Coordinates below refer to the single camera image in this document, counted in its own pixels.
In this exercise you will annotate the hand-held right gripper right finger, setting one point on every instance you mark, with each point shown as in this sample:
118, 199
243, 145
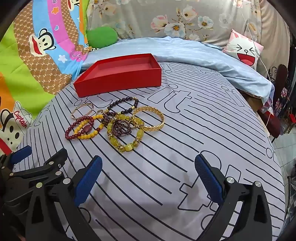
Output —
208, 178

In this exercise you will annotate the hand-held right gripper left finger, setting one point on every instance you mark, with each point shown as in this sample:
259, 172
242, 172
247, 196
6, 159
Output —
89, 180

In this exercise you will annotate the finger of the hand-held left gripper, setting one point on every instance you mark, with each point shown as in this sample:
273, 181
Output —
54, 161
20, 154

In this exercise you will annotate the rose gold bangle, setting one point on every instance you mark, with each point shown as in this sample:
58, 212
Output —
79, 107

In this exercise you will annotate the red cardboard box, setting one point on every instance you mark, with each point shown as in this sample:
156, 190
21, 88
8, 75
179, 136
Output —
120, 78

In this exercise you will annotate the grey striped bedsheet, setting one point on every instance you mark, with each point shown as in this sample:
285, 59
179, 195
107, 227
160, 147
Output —
185, 129

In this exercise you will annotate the cartoon monkey blanket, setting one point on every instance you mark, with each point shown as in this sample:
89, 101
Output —
23, 58

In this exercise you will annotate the light blue quilt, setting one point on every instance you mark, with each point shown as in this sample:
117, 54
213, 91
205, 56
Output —
185, 55

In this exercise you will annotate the dark metal chair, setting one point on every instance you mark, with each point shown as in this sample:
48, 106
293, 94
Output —
281, 76

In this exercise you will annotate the pink cartoon face cushion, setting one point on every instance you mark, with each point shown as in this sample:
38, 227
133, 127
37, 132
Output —
244, 49

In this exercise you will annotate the green pillow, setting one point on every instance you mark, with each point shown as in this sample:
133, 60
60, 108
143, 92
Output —
101, 36

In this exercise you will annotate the beige cloth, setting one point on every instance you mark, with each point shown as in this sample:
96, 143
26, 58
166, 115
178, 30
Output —
272, 34

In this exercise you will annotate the grey floral quilt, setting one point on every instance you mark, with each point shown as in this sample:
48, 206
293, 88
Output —
173, 18

